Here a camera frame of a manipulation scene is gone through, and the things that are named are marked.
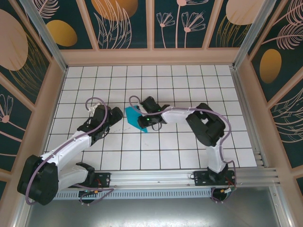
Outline aluminium side rail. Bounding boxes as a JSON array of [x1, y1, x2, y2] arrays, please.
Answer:
[[230, 67, 270, 169]]

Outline grey metal sheet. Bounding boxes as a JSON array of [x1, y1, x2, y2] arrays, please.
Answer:
[[22, 198, 284, 227]]

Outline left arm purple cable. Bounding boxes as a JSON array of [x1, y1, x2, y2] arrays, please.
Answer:
[[25, 96, 116, 206]]

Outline slotted grey cable duct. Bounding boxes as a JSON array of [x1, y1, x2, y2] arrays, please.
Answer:
[[32, 190, 214, 200]]

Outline aluminium frame post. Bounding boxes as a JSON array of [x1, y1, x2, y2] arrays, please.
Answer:
[[233, 0, 277, 69], [18, 0, 69, 73]]

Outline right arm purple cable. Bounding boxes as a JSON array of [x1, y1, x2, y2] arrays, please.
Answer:
[[129, 95, 237, 203]]

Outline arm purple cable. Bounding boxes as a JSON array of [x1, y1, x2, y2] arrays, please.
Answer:
[[129, 95, 237, 203], [25, 96, 116, 206]]

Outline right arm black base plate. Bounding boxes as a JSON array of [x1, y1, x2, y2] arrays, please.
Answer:
[[193, 170, 237, 187]]

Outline long aluminium mounting rail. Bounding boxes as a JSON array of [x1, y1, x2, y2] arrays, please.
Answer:
[[22, 167, 281, 190]]

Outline teal cloth square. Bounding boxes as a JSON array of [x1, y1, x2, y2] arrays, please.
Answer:
[[125, 105, 150, 135]]

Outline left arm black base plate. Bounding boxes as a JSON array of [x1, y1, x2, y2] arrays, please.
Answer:
[[68, 172, 112, 189]]

